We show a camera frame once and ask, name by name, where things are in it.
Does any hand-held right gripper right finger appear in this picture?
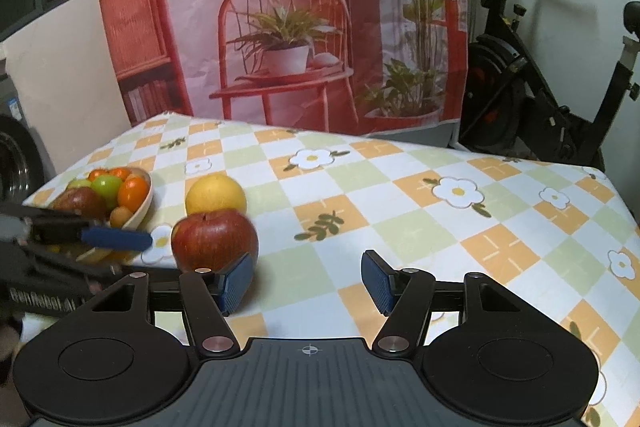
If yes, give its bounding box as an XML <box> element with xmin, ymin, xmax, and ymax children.
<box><xmin>361</xmin><ymin>250</ymin><xmax>536</xmax><ymax>354</ymax></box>

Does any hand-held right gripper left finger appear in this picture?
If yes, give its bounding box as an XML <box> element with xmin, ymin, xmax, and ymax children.
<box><xmin>85</xmin><ymin>252</ymin><xmax>255</xmax><ymax>355</ymax></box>

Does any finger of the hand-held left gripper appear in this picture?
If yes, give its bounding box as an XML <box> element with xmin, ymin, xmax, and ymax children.
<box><xmin>30</xmin><ymin>219</ymin><xmax>153</xmax><ymax>252</ymax></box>
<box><xmin>22</xmin><ymin>251</ymin><xmax>128</xmax><ymax>290</ymax></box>

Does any beige round plate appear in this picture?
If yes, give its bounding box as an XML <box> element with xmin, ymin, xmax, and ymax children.
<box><xmin>47</xmin><ymin>165</ymin><xmax>153</xmax><ymax>263</ymax></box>

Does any green orange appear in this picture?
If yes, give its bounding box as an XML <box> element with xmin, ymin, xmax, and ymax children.
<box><xmin>91</xmin><ymin>175</ymin><xmax>124</xmax><ymax>212</ymax></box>

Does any dark red apple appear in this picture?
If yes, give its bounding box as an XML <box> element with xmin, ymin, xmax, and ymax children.
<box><xmin>52</xmin><ymin>187</ymin><xmax>108</xmax><ymax>223</ymax></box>

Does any large yellow orange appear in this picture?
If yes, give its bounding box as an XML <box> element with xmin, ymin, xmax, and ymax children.
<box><xmin>185</xmin><ymin>173</ymin><xmax>248</xmax><ymax>217</ymax></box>

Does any checked flower tablecloth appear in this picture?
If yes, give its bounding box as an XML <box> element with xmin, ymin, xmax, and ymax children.
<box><xmin>15</xmin><ymin>109</ymin><xmax>640</xmax><ymax>427</ymax></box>

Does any grey washing machine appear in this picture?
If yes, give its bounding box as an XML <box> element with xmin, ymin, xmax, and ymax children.
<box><xmin>0</xmin><ymin>72</ymin><xmax>56</xmax><ymax>208</ymax></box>

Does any black exercise bike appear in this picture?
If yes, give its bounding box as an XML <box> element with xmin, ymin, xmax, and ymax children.
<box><xmin>457</xmin><ymin>0</ymin><xmax>640</xmax><ymax>172</ymax></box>

